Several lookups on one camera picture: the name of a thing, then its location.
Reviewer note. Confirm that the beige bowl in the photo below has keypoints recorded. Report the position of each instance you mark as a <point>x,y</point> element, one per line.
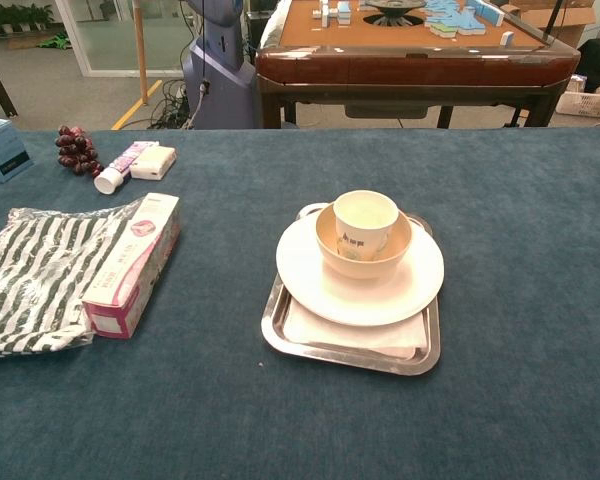
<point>360,269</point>

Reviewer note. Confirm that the silver metal tray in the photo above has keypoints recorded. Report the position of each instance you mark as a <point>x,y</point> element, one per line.
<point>350,363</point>

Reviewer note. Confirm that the brown mahjong table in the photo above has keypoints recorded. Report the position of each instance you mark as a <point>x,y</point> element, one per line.
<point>405,67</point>

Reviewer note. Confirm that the white paper cup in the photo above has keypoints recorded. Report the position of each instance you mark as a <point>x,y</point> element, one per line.
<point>365,215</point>

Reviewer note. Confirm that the cluster of standing mahjong tiles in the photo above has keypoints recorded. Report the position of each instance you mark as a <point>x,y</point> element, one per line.
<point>332,11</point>

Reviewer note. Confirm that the long pink white box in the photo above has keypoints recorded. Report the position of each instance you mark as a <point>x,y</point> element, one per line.
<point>130,272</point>

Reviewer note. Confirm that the bunch of red grapes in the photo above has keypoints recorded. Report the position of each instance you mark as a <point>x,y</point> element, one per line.
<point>75,150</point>

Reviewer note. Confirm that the row of potted plants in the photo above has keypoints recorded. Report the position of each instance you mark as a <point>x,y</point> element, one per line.
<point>15,17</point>

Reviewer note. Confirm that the blue tablecloth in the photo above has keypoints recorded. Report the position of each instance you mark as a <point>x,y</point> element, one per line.
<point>505,210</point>

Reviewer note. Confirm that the black mahjong table centre dome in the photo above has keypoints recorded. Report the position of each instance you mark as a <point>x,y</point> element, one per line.
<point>395,11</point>

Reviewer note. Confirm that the striped cloth in plastic bag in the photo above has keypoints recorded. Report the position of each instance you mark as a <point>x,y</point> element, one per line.
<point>30,280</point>

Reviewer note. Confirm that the purple white toothpaste tube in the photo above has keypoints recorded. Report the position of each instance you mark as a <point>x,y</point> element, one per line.
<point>111,179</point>

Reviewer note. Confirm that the small white box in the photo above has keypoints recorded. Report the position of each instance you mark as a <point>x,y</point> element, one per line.
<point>152,163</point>

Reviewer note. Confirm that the wooden pole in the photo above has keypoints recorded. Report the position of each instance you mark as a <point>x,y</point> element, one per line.
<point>140,50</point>

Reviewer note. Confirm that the white folded napkin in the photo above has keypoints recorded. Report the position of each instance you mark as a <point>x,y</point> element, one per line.
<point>330,336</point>

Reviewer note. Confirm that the cardboard box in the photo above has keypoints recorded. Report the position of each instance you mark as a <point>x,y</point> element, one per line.
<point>565,20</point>

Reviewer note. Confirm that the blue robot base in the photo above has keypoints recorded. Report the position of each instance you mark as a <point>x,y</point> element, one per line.
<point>220,75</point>

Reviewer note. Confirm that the white plastic basket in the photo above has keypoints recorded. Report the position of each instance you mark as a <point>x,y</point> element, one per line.
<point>587,102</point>

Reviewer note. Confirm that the single blue white mahjong tile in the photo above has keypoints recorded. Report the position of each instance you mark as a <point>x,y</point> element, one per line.
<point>507,38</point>

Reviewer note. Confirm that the white round plate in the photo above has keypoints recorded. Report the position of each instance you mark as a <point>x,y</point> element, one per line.
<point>380,302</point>

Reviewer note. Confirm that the small blue box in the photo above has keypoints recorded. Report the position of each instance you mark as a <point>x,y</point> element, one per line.
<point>0,150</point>

